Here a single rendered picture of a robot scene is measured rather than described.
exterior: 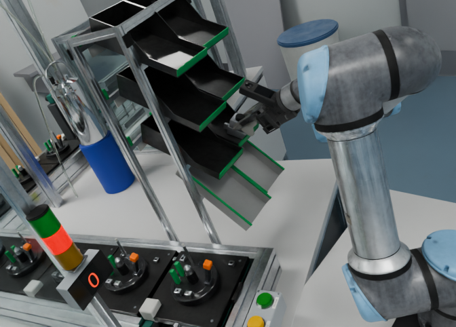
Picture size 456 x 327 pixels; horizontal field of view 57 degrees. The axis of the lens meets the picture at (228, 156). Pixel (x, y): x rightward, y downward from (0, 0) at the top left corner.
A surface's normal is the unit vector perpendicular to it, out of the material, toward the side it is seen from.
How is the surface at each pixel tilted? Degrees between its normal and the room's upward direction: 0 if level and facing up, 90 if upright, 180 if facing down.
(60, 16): 90
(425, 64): 84
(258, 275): 0
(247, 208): 45
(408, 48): 52
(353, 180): 78
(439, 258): 9
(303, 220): 0
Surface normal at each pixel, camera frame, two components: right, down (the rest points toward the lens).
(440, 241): -0.16, -0.82
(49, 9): 0.71, 0.14
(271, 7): -0.68, 0.43
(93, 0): -0.37, 0.58
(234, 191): 0.34, -0.53
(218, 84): 0.05, -0.71
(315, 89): -0.11, 0.25
